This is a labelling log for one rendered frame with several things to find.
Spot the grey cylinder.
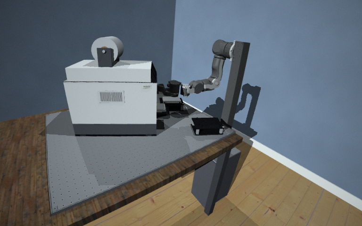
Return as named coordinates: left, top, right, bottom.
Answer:
left=91, top=36, right=124, bottom=62

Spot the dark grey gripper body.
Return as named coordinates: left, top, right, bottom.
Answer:
left=167, top=80, right=189, bottom=97

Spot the black rectangular frame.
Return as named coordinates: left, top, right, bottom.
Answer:
left=159, top=98, right=184, bottom=111
left=191, top=117, right=225, bottom=136

